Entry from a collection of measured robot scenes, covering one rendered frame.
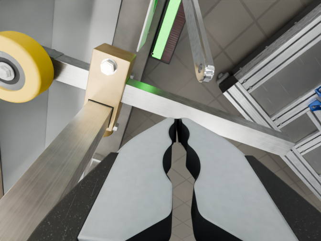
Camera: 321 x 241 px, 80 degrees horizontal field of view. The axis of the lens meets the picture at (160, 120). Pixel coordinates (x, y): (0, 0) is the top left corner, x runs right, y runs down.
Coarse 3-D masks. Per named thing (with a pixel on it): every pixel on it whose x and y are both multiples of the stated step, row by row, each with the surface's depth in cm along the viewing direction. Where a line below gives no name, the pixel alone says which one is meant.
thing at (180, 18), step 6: (180, 6) 36; (180, 12) 36; (180, 18) 37; (174, 24) 37; (180, 24) 37; (174, 30) 38; (180, 30) 38; (174, 36) 38; (168, 42) 39; (174, 42) 39; (168, 48) 39; (168, 54) 40; (168, 60) 41
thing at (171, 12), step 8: (176, 0) 35; (168, 8) 36; (176, 8) 36; (168, 16) 37; (168, 24) 37; (160, 32) 38; (168, 32) 38; (160, 40) 39; (160, 48) 40; (160, 56) 40
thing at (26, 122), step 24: (0, 0) 30; (24, 0) 35; (48, 0) 41; (0, 24) 31; (24, 24) 37; (48, 24) 44; (0, 120) 39; (24, 120) 47; (0, 144) 42; (24, 144) 51; (24, 168) 56
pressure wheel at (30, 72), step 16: (0, 32) 21; (16, 32) 23; (0, 48) 21; (16, 48) 21; (32, 48) 22; (0, 64) 22; (16, 64) 22; (32, 64) 22; (48, 64) 24; (0, 80) 23; (16, 80) 23; (32, 80) 22; (48, 80) 24; (0, 96) 24; (16, 96) 24; (32, 96) 23
